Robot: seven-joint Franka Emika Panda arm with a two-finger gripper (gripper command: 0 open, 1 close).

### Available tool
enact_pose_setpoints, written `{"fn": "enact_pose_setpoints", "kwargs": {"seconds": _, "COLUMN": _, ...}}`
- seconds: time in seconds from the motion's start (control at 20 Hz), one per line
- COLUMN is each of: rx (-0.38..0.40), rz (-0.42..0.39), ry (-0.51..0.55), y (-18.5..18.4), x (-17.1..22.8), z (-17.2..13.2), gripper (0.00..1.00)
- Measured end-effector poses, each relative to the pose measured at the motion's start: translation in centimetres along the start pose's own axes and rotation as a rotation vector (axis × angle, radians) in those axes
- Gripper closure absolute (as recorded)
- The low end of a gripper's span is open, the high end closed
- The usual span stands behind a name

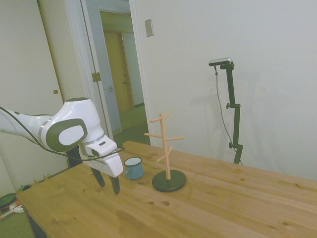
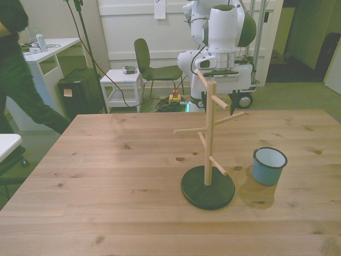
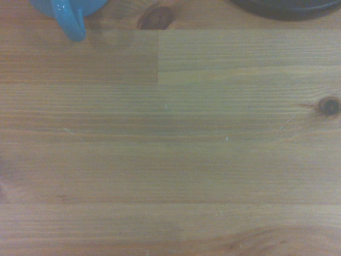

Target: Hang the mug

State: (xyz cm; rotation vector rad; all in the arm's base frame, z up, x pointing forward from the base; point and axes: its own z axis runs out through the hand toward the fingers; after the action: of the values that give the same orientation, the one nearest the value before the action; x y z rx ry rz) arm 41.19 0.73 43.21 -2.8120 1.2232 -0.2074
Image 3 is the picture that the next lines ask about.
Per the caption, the blue enamel mug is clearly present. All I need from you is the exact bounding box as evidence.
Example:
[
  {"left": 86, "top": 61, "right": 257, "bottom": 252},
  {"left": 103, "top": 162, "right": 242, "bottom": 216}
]
[{"left": 28, "top": 0, "right": 108, "bottom": 43}]

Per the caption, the wooden mug tree black base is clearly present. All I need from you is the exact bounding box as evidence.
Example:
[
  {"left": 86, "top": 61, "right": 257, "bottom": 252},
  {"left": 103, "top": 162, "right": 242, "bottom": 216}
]
[{"left": 228, "top": 0, "right": 341, "bottom": 22}]

